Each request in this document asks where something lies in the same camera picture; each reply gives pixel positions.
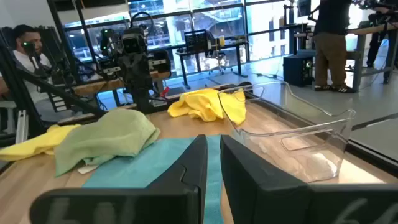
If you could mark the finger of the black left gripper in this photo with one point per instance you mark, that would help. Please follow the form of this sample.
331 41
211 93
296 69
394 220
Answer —
160 70
107 63

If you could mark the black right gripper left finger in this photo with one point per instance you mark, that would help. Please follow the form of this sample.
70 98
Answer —
174 202

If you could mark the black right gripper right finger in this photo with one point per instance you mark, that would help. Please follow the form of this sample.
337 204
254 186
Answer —
264 202

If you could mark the blue microfiber towel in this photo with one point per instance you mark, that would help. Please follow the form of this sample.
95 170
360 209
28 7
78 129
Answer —
140 168

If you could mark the clear plastic bin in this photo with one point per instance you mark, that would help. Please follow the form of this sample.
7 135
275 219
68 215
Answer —
295 146

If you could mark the green microfiber towel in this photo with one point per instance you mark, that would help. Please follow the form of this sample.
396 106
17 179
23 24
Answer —
109 137

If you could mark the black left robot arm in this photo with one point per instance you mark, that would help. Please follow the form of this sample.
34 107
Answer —
144 102

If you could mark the yellow microfiber towel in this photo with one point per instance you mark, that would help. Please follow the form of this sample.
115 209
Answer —
31 146
202 102

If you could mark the black office desk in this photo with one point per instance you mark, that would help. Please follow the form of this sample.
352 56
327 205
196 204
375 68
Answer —
183 68

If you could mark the wooden top desk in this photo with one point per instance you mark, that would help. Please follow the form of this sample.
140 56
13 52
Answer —
93 87

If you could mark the black computer monitor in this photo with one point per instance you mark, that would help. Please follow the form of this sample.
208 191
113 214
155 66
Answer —
196 41

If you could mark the grey office chair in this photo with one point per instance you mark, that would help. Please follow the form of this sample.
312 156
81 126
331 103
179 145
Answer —
217 56

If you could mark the black device green light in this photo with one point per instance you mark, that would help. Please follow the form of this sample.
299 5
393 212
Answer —
29 48

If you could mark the person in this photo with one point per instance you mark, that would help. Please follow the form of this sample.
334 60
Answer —
23 63
374 46
331 46

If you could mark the silver aluminium extrusion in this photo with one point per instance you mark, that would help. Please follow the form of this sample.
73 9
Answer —
21 127

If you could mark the black computer tower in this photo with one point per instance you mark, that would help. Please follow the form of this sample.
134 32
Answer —
297 70

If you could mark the grey workbench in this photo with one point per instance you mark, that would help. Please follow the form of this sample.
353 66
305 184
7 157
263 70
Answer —
360 49

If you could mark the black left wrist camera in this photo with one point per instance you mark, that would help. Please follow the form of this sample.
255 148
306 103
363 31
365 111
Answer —
133 43

